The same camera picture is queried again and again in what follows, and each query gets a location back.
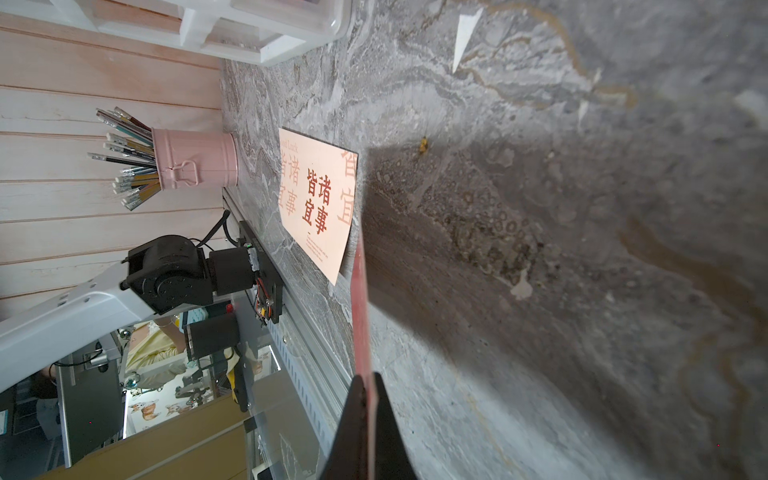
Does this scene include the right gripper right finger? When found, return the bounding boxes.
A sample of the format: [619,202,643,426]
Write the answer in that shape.
[373,372,417,480]

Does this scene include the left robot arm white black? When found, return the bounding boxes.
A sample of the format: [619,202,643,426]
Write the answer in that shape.
[1,235,256,390]

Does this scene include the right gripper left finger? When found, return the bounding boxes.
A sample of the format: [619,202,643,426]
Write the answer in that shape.
[320,375,368,480]

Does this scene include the bundle of pencils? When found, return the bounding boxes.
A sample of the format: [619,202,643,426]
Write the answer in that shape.
[88,107,162,211]

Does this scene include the pink metal pencil cup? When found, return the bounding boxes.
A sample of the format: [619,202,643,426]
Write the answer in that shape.
[152,129,239,190]

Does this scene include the aluminium front rail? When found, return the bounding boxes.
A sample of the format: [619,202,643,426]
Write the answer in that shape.
[222,189,351,464]

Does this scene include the beige postcard red characters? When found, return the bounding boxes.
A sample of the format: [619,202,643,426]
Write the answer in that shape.
[278,129,358,284]

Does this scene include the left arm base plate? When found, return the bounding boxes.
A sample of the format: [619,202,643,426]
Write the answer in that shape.
[238,220,285,325]

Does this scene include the white plastic drawer organizer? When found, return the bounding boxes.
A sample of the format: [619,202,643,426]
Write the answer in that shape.
[1,1,352,67]

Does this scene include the red postcard white characters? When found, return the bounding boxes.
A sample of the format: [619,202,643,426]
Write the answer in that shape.
[350,231,378,479]

